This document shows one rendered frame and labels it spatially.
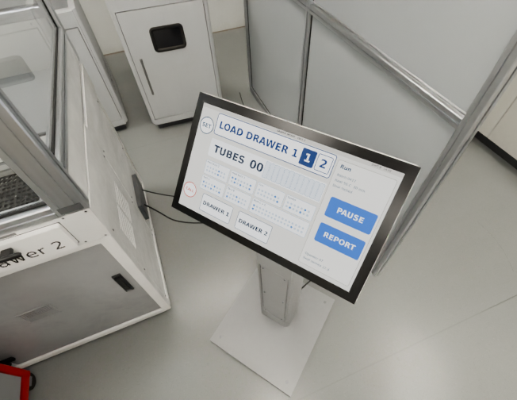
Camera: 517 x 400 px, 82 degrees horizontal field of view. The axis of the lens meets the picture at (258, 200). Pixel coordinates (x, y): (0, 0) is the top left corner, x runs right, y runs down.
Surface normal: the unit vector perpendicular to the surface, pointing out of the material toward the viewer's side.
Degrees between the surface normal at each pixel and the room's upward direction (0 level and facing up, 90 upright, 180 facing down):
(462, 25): 90
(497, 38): 90
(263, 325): 3
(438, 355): 1
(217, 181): 50
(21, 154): 90
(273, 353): 3
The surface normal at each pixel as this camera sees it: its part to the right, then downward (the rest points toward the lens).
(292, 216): -0.43, 0.13
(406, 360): -0.04, -0.61
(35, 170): 0.38, 0.72
